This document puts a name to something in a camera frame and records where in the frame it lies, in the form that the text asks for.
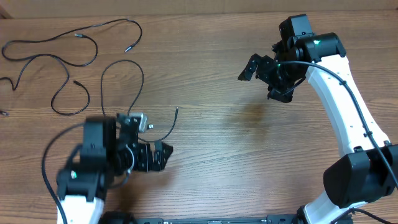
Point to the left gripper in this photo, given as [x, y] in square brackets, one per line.
[145, 163]

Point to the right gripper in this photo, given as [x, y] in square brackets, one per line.
[284, 93]

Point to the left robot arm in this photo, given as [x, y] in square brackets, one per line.
[111, 147]

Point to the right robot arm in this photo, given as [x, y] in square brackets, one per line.
[367, 168]

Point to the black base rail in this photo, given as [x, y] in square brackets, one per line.
[214, 221]

